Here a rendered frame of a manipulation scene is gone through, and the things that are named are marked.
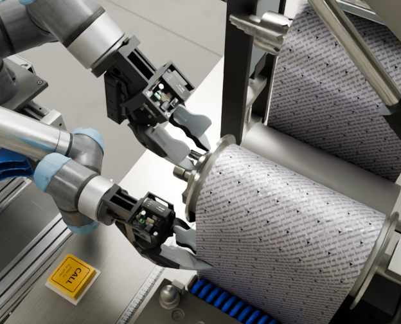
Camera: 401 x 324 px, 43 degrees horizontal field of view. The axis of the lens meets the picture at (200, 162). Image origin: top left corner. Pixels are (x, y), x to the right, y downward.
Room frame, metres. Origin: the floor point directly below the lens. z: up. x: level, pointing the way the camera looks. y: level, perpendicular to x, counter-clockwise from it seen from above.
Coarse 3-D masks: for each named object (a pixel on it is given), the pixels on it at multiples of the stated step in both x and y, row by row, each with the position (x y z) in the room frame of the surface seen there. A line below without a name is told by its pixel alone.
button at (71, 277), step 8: (72, 256) 0.44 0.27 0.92; (64, 264) 0.42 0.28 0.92; (72, 264) 0.42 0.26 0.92; (80, 264) 0.42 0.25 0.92; (56, 272) 0.40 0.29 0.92; (64, 272) 0.40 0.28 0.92; (72, 272) 0.40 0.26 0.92; (80, 272) 0.40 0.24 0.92; (88, 272) 0.40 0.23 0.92; (48, 280) 0.38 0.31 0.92; (56, 280) 0.38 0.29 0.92; (64, 280) 0.38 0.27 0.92; (72, 280) 0.38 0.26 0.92; (80, 280) 0.38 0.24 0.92; (88, 280) 0.39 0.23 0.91; (56, 288) 0.38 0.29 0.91; (64, 288) 0.37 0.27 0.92; (72, 288) 0.37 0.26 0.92; (80, 288) 0.37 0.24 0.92; (72, 296) 0.35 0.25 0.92
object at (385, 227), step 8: (216, 160) 0.41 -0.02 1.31; (208, 168) 0.40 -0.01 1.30; (200, 184) 0.38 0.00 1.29; (384, 224) 0.31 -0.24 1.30; (384, 232) 0.30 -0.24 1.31; (376, 240) 0.29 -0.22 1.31; (376, 248) 0.28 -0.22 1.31; (368, 256) 0.27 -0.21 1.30; (376, 256) 0.27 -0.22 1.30; (368, 264) 0.26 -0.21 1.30; (368, 272) 0.25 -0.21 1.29; (360, 280) 0.24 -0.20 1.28; (352, 288) 0.24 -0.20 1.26
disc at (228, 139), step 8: (224, 136) 0.45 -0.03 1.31; (232, 136) 0.46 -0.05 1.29; (216, 144) 0.43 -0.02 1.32; (224, 144) 0.44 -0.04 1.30; (216, 152) 0.42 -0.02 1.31; (208, 160) 0.40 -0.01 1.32; (200, 168) 0.39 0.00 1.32; (200, 176) 0.39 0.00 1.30; (192, 184) 0.37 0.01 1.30; (192, 192) 0.37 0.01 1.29; (192, 200) 0.37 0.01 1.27; (192, 208) 0.36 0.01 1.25; (192, 216) 0.36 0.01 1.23
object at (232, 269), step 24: (216, 240) 0.34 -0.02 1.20; (216, 264) 0.34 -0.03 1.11; (240, 264) 0.32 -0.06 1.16; (264, 264) 0.30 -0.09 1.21; (240, 288) 0.31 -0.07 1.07; (264, 288) 0.29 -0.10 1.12; (288, 288) 0.27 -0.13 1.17; (264, 312) 0.29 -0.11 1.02; (288, 312) 0.27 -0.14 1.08; (312, 312) 0.25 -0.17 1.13
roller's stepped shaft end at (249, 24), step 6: (234, 18) 0.68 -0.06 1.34; (240, 18) 0.67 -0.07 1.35; (246, 18) 0.67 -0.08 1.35; (252, 18) 0.66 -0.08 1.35; (258, 18) 0.66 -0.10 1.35; (240, 24) 0.66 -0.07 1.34; (246, 24) 0.66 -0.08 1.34; (252, 24) 0.65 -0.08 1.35; (246, 30) 0.65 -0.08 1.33; (252, 30) 0.65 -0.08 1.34
